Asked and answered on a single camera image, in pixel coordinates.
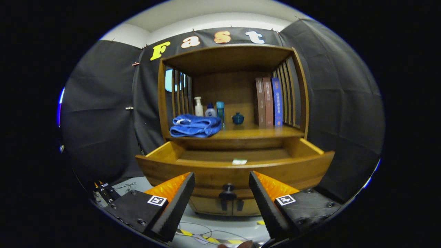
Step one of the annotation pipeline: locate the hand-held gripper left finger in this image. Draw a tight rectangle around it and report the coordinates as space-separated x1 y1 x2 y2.
103 172 196 242

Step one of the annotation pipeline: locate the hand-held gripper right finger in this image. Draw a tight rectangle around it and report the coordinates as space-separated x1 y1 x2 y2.
248 170 343 241

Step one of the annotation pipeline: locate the wooden cabinet door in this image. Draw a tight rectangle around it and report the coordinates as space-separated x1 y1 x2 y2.
233 198 262 217
189 197 234 217

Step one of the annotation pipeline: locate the wooden countertop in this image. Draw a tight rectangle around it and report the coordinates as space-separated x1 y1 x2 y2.
165 122 305 140

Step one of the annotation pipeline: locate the wooden cabinet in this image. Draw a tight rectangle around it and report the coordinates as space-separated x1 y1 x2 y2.
135 44 335 217

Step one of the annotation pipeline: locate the yellow floor tape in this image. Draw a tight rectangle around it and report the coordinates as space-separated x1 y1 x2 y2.
179 229 243 245

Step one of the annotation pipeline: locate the blue folded towel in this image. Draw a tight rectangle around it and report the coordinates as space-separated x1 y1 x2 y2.
170 114 222 138

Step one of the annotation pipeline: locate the dark brown book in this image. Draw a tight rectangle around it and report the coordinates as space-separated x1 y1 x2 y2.
255 77 266 129

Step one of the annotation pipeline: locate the reddish brown book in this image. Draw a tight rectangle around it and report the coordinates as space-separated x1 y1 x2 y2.
263 77 274 128

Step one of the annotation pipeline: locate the clear teal bottle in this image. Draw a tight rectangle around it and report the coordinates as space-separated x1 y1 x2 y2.
216 101 225 130

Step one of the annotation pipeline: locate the blue book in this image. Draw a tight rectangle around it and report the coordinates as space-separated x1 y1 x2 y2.
271 77 283 128

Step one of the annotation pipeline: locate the thin floor cable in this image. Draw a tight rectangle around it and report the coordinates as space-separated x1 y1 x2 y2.
174 221 250 243

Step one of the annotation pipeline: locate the black box with cables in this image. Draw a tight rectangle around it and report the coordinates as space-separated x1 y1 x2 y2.
94 181 120 204

